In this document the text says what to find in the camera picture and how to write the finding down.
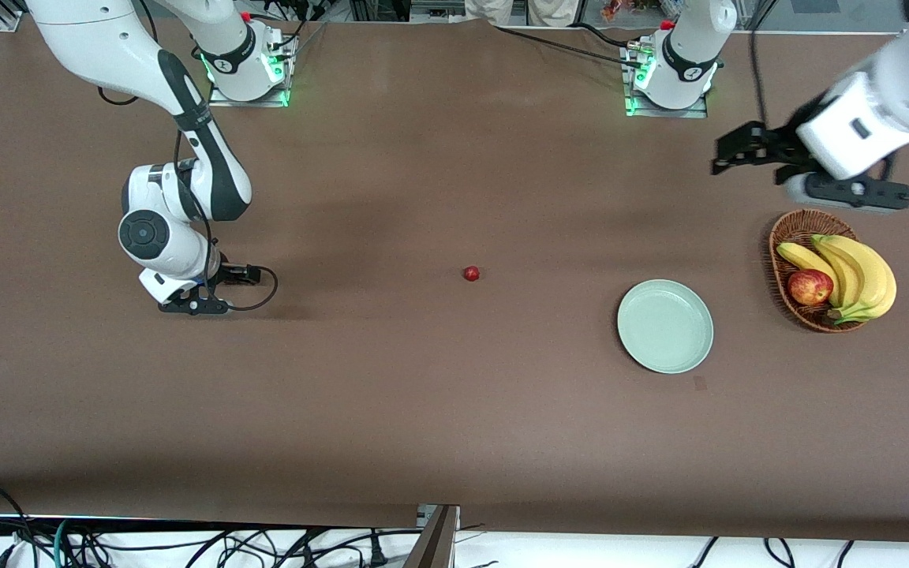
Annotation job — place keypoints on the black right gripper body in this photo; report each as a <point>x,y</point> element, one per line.
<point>223,273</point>

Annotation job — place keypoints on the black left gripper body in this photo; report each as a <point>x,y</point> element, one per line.
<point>788,143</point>

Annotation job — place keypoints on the red strawberry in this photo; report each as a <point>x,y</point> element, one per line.
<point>471,274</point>

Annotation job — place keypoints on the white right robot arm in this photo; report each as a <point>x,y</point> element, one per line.
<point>107,39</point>

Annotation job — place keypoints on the light green round plate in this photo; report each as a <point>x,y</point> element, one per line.
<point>665,326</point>

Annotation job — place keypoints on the brown wicker basket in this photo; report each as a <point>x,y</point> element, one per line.
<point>798,225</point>

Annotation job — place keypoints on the small yellow banana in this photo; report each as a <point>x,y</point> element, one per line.
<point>802,256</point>

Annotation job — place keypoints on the red apple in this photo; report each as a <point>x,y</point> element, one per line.
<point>809,287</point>

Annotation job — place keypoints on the large yellow banana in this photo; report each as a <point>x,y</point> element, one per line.
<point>882,284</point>

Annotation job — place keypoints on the orange background object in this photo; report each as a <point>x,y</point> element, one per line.
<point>616,9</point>

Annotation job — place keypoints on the beige person trousers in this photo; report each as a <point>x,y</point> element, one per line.
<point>490,9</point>

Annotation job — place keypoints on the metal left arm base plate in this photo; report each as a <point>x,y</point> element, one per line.
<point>695,113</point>

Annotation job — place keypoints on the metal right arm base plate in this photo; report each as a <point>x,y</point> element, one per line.
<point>226,100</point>

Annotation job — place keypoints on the aluminium profile post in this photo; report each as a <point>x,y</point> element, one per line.
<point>435,544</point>

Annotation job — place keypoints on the short aluminium frame piece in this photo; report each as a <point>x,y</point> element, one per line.
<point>9,17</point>

